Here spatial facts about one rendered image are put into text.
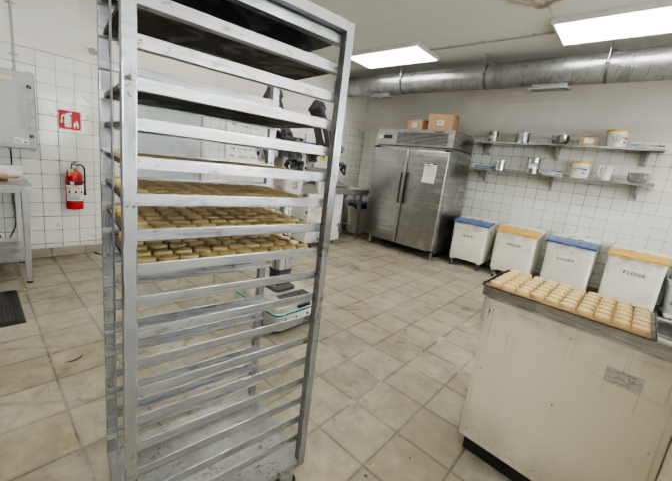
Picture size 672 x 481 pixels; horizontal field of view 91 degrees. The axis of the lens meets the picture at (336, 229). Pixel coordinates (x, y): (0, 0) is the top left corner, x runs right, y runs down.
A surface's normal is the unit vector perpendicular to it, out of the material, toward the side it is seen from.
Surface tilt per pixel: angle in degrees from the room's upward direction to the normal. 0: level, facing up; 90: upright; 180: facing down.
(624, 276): 92
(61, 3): 90
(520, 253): 92
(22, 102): 90
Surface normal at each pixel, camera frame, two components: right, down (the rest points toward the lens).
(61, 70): 0.73, 0.22
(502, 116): -0.67, 0.07
